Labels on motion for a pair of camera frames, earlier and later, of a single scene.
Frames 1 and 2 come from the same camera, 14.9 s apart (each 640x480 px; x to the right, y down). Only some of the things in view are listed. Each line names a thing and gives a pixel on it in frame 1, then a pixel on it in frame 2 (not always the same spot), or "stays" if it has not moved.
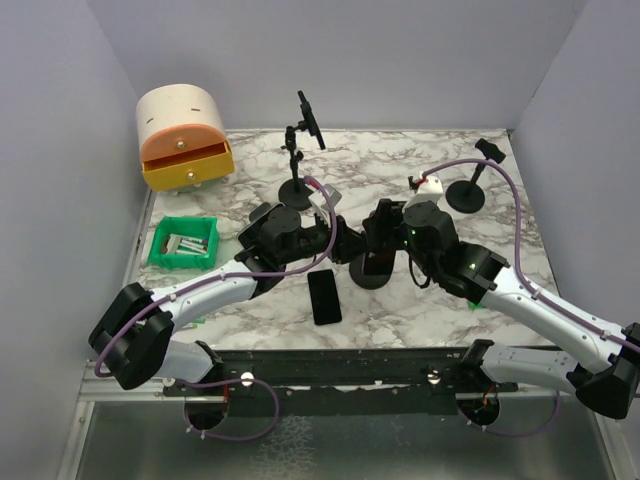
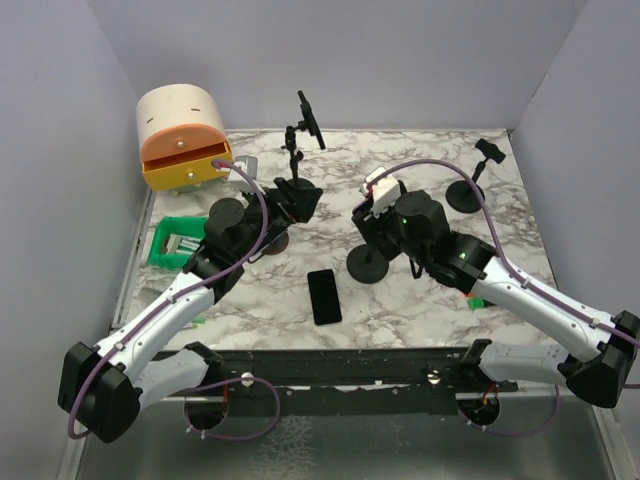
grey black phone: x=324 y=296 stays
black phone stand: x=469 y=196 stays
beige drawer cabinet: x=178 y=104 stays
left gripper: x=348 y=242 -> x=299 y=204
